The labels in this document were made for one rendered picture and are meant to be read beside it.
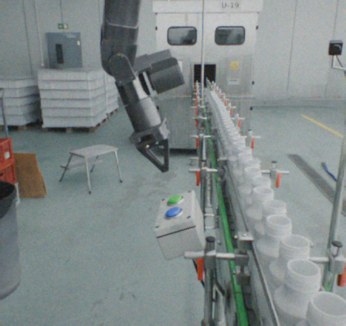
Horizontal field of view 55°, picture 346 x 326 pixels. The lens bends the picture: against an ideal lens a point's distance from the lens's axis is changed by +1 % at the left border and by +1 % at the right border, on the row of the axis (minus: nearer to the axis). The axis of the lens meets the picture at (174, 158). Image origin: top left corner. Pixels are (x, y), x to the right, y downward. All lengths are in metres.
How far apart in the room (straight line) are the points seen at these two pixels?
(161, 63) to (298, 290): 0.42
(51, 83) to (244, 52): 3.70
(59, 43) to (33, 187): 7.67
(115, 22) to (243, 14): 4.28
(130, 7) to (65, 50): 10.35
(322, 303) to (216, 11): 4.49
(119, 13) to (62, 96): 6.24
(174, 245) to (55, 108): 6.29
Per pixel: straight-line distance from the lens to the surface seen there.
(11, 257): 2.33
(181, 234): 0.63
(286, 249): 0.48
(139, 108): 0.63
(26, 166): 3.63
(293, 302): 0.44
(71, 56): 10.85
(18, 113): 7.29
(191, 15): 4.77
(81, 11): 10.84
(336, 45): 1.44
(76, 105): 6.72
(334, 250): 0.63
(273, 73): 10.51
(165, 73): 0.63
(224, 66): 4.76
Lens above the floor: 1.40
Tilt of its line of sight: 17 degrees down
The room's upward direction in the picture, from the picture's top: straight up
